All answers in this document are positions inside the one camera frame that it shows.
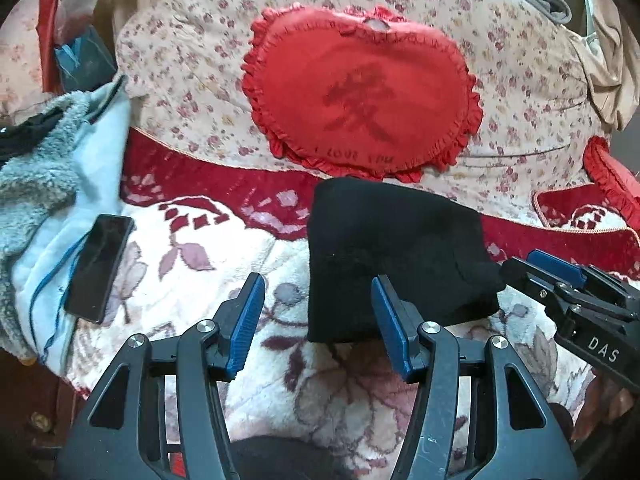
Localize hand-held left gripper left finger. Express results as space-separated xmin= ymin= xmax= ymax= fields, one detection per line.
xmin=57 ymin=272 xmax=267 ymax=480

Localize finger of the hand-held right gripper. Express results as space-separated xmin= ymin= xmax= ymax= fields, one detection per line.
xmin=527 ymin=249 xmax=626 ymax=291
xmin=500 ymin=257 xmax=567 ymax=312

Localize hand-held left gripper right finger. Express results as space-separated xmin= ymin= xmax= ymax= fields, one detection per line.
xmin=370 ymin=274 xmax=576 ymax=480

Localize black pants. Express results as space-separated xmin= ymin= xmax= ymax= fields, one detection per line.
xmin=306 ymin=178 xmax=506 ymax=343

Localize person's right hand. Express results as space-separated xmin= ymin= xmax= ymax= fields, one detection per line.
xmin=572 ymin=367 xmax=640 ymax=443

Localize red and white plush blanket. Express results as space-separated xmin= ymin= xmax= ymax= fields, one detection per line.
xmin=65 ymin=127 xmax=640 ymax=480

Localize red ruffled cushion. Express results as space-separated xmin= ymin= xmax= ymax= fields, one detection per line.
xmin=582 ymin=136 xmax=640 ymax=223

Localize black smartphone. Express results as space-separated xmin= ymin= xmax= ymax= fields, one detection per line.
xmin=64 ymin=214 xmax=136 ymax=324

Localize beige cloth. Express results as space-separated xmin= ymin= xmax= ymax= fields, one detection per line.
xmin=570 ymin=0 xmax=640 ymax=133

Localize red heart-shaped ruffled pillow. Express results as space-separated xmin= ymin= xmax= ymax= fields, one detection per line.
xmin=242 ymin=5 xmax=483 ymax=183

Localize light blue fleece jacket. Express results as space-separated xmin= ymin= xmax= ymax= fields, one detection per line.
xmin=0 ymin=75 xmax=132 ymax=378

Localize beige floral cushion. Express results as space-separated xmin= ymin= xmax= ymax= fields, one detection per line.
xmin=115 ymin=0 xmax=631 ymax=221

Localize dark cloth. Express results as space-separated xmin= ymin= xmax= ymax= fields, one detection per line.
xmin=0 ymin=114 xmax=63 ymax=162

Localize blue plastic bag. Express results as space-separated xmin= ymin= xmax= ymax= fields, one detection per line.
xmin=54 ymin=27 xmax=118 ymax=93

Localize blue lanyard cord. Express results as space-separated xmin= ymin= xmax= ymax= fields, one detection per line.
xmin=27 ymin=232 xmax=96 ymax=366

